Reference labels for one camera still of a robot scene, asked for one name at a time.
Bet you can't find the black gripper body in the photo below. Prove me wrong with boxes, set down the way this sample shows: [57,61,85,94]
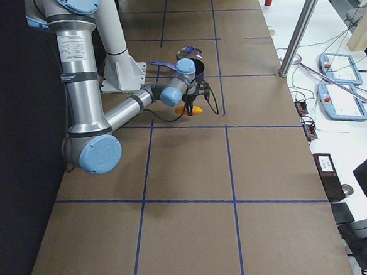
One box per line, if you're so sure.
[182,94,196,107]

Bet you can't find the yellow toy corn cob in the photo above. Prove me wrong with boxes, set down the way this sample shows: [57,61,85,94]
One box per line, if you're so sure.
[175,106,203,116]

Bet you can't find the dark blue saucepan purple handle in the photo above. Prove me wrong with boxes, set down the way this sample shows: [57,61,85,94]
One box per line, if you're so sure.
[149,56,207,87]

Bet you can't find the glass pot lid purple knob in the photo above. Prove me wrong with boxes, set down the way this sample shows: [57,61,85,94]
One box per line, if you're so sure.
[176,46,203,60]

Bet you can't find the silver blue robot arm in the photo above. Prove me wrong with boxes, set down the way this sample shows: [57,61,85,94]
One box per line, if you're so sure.
[25,0,197,175]

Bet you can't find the orange black connector board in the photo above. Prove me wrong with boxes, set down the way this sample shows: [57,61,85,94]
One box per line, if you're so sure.
[295,100,309,117]

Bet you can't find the black box with label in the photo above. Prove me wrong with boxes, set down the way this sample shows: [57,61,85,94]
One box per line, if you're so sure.
[313,153,345,203]

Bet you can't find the near blue teach pendant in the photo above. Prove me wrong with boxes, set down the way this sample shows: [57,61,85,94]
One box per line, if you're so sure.
[317,81,367,122]

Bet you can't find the blue teach pendant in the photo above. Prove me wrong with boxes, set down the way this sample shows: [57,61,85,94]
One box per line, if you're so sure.
[317,81,367,122]
[319,53,363,86]

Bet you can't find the far blue teach pendant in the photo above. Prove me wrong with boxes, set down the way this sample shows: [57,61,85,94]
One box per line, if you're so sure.
[319,53,363,86]

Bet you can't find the wooden board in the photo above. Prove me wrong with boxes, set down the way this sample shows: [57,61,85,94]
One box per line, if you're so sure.
[347,0,367,51]

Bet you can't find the black monitor stand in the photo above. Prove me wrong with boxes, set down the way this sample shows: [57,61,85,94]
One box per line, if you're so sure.
[337,218,367,274]

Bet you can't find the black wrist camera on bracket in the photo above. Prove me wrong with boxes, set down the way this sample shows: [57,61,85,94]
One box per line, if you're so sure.
[196,80,211,99]

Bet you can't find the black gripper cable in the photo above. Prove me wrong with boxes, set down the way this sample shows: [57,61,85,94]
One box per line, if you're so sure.
[142,86,220,124]

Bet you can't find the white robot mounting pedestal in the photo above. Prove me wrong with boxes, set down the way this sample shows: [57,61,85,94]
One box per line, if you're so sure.
[94,0,146,93]

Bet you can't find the silver aluminium frame post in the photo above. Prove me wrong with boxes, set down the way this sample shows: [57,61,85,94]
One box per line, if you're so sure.
[278,0,318,78]

